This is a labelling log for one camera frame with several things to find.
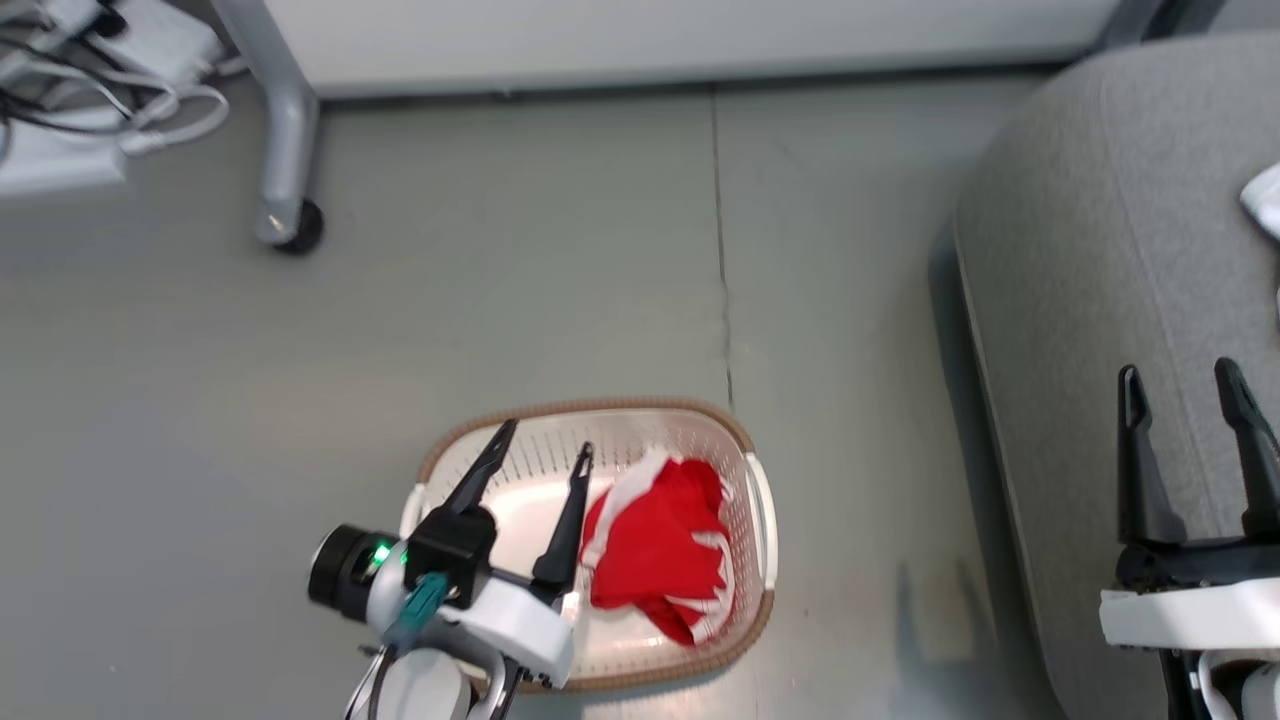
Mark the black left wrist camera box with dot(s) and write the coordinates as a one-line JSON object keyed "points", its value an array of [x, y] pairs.
{"points": [[452, 545]]}

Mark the grey table leg with caster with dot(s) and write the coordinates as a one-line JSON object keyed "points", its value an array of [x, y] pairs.
{"points": [[285, 130]]}

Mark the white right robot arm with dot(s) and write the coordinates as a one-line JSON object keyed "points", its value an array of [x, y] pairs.
{"points": [[1230, 690]]}

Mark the beige perforated laundry basket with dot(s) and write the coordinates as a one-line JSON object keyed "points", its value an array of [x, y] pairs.
{"points": [[650, 440]]}

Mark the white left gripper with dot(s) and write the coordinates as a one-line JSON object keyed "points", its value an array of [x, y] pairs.
{"points": [[515, 628]]}

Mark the white partition panel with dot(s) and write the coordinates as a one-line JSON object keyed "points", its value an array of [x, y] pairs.
{"points": [[650, 40]]}

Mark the black caster wheel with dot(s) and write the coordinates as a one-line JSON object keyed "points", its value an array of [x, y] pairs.
{"points": [[303, 230]]}

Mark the grey partition leg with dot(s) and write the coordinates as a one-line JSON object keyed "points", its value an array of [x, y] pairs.
{"points": [[1160, 20]]}

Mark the grey fabric sofa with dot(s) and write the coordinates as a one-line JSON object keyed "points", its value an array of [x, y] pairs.
{"points": [[1100, 250]]}

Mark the white flat board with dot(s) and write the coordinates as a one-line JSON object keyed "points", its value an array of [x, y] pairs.
{"points": [[55, 160]]}

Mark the white power adapter box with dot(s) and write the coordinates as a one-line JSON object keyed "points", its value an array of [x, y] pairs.
{"points": [[160, 40]]}

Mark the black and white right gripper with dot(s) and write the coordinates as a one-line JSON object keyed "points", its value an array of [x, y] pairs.
{"points": [[1190, 610]]}

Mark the red and white garment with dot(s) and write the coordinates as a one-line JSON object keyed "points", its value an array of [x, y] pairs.
{"points": [[655, 550]]}

